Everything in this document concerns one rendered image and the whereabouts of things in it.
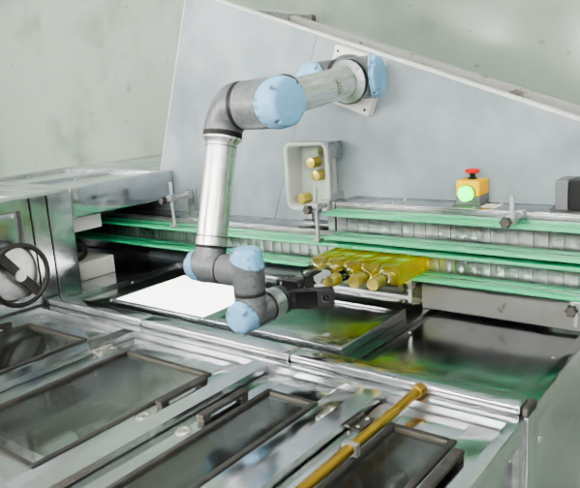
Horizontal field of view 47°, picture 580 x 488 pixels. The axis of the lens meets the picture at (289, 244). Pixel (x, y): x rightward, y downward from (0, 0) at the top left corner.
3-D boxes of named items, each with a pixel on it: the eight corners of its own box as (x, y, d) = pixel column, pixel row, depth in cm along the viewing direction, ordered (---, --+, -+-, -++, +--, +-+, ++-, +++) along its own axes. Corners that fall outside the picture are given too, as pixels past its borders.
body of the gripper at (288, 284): (290, 272, 174) (260, 284, 165) (317, 275, 169) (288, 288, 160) (291, 299, 176) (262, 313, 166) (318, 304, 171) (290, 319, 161)
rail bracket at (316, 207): (326, 236, 212) (303, 245, 202) (323, 184, 208) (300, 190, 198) (334, 237, 210) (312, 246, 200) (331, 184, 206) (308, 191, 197)
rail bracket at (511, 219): (514, 218, 175) (496, 228, 164) (514, 190, 173) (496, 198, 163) (530, 219, 172) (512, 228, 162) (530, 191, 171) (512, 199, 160)
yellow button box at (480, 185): (466, 199, 195) (455, 204, 189) (466, 174, 193) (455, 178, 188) (489, 201, 191) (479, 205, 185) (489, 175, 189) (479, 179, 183)
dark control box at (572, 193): (564, 204, 178) (554, 210, 172) (564, 175, 177) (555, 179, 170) (596, 206, 174) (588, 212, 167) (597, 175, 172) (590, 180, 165)
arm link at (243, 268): (210, 249, 153) (215, 295, 156) (247, 253, 147) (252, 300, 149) (233, 242, 159) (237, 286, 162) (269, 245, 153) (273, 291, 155)
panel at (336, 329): (184, 281, 243) (109, 307, 217) (183, 273, 242) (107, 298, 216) (406, 318, 189) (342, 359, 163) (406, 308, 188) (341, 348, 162)
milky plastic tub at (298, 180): (301, 204, 231) (287, 209, 225) (297, 139, 226) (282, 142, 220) (344, 207, 221) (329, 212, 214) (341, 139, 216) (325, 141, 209)
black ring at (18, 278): (46, 296, 226) (-13, 315, 210) (38, 235, 222) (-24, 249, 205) (55, 298, 223) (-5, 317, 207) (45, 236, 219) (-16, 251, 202)
